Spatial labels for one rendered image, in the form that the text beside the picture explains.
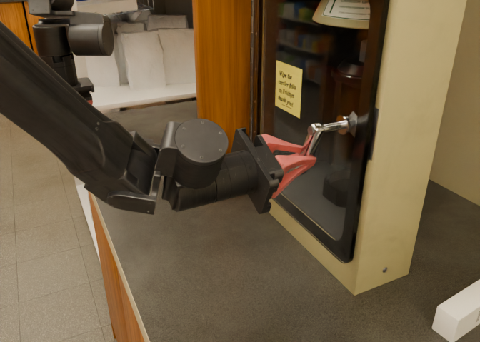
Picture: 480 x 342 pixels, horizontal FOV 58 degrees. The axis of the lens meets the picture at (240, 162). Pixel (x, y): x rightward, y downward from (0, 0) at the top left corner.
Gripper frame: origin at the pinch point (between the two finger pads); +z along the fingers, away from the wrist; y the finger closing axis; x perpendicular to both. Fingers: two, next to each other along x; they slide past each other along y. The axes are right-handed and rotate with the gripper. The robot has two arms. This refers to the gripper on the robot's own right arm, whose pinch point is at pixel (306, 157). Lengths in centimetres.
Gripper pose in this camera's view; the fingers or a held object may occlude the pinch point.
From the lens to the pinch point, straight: 61.0
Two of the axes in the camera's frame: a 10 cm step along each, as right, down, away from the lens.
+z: 9.0, -2.0, 3.9
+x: -1.6, 6.7, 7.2
